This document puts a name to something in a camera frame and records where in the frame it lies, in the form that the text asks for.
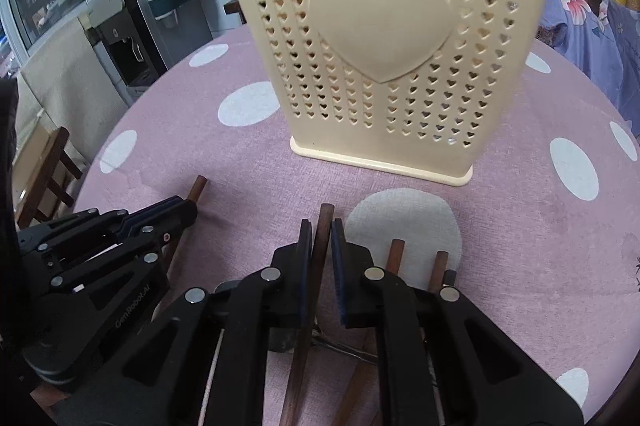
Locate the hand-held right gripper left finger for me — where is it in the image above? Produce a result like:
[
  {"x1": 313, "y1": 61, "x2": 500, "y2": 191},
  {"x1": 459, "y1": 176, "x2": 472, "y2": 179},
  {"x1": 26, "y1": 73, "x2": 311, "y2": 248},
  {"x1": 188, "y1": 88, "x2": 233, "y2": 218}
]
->
[{"x1": 52, "y1": 220, "x2": 315, "y2": 426}]

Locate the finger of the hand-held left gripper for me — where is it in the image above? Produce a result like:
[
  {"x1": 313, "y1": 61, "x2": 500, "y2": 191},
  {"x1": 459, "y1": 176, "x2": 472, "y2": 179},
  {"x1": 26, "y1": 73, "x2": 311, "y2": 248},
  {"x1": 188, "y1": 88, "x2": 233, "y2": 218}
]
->
[
  {"x1": 46, "y1": 211, "x2": 199, "y2": 293},
  {"x1": 17, "y1": 196, "x2": 197, "y2": 257}
]

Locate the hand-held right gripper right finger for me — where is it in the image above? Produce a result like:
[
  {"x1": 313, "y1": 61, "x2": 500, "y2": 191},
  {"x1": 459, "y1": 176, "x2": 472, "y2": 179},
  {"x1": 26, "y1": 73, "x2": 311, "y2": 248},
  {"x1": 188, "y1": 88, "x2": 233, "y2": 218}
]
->
[{"x1": 330, "y1": 218, "x2": 586, "y2": 426}]

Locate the brown wooden chopstick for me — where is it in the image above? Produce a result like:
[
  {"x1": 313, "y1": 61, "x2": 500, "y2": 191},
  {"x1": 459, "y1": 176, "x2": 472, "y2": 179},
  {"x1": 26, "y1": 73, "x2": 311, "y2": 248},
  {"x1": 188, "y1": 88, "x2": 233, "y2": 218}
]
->
[
  {"x1": 344, "y1": 239, "x2": 406, "y2": 426},
  {"x1": 277, "y1": 204, "x2": 335, "y2": 426},
  {"x1": 427, "y1": 251, "x2": 449, "y2": 293},
  {"x1": 162, "y1": 175, "x2": 209, "y2": 274}
]

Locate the cream plastic utensil holder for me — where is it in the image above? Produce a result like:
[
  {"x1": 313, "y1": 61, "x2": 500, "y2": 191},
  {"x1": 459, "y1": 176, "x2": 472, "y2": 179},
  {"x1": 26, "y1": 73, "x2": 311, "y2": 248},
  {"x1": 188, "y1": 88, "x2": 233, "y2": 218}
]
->
[{"x1": 209, "y1": 0, "x2": 563, "y2": 187}]

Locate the wooden chair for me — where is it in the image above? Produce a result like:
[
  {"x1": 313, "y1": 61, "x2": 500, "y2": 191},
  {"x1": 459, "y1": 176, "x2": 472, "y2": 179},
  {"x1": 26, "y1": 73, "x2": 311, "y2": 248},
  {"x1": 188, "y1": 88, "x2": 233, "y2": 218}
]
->
[{"x1": 15, "y1": 126, "x2": 84, "y2": 231}]

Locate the beige cloth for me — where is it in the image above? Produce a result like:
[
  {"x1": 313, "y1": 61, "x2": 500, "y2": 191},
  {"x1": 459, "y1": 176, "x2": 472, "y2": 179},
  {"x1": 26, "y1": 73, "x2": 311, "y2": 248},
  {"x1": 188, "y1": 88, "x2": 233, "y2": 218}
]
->
[{"x1": 12, "y1": 18, "x2": 132, "y2": 207}]

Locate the grey water dispenser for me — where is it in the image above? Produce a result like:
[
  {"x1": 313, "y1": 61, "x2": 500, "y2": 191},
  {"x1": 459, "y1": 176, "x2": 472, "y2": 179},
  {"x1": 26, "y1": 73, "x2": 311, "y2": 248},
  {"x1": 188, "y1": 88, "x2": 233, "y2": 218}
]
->
[{"x1": 85, "y1": 0, "x2": 214, "y2": 107}]

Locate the pink polka dot tablecloth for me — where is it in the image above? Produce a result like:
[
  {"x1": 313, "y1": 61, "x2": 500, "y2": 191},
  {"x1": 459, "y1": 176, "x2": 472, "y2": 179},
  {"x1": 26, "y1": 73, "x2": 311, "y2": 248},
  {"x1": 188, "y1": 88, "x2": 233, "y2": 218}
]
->
[{"x1": 72, "y1": 23, "x2": 640, "y2": 426}]

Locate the dark wooden vanity table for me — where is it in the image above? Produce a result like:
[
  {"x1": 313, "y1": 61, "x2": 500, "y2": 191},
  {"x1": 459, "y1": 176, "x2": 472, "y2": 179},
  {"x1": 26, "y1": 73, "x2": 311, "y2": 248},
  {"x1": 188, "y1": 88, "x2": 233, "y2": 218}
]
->
[{"x1": 223, "y1": 0, "x2": 249, "y2": 27}]

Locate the purple floral cloth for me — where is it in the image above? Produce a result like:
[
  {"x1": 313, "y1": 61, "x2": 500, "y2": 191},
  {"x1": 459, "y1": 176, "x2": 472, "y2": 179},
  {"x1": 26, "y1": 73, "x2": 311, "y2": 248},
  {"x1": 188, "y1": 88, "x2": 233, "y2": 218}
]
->
[{"x1": 535, "y1": 0, "x2": 640, "y2": 127}]

